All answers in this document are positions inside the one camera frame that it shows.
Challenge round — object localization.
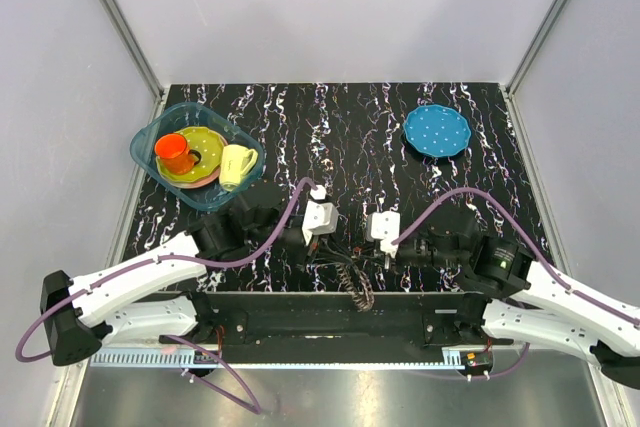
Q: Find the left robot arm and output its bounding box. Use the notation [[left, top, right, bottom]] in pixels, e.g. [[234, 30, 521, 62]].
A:
[[37, 179, 339, 367]]

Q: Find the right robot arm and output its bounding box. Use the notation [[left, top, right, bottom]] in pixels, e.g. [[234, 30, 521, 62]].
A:
[[365, 211, 639, 389]]

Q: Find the cream white mug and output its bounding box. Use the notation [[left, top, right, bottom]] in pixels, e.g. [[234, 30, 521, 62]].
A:
[[219, 144, 259, 192]]

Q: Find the blue dotted plate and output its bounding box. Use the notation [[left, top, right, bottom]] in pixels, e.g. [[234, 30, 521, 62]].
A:
[[403, 104, 471, 159]]

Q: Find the yellow dotted plate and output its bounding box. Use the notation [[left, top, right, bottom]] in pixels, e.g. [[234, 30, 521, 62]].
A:
[[154, 126, 226, 184]]

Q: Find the teal transparent plastic bin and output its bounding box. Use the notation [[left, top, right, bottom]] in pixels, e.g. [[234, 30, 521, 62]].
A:
[[129, 102, 265, 212]]

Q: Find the orange mug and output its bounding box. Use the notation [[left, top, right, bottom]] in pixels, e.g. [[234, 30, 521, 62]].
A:
[[154, 133, 201, 175]]

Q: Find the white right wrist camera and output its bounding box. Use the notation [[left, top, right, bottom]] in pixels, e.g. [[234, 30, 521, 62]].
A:
[[365, 211, 401, 258]]

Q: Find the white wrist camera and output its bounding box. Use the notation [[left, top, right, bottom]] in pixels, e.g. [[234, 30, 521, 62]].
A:
[[365, 211, 401, 258], [302, 185, 339, 245]]

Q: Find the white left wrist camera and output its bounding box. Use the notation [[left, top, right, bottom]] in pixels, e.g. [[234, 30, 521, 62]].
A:
[[302, 185, 339, 245]]

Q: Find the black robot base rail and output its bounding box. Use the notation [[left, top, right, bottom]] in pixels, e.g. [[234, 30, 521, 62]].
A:
[[193, 293, 487, 368]]

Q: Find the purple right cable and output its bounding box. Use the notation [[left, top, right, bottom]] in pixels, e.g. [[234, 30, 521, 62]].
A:
[[389, 187, 640, 328]]

